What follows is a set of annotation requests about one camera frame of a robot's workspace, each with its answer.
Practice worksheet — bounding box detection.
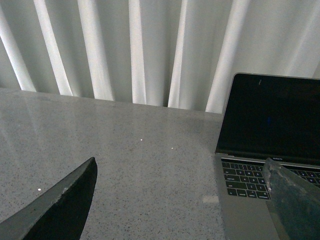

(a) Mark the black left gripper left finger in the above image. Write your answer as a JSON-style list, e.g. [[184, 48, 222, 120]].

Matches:
[[0, 157, 98, 240]]

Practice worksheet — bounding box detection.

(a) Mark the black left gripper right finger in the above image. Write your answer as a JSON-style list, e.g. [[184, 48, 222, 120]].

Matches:
[[262, 158, 320, 240]]

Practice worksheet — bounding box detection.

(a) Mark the white pleated curtain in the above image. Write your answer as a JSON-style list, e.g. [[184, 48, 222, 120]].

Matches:
[[0, 0, 320, 113]]

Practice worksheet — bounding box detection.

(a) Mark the grey laptop computer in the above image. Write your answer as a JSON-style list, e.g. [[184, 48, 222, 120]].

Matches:
[[213, 73, 320, 240]]

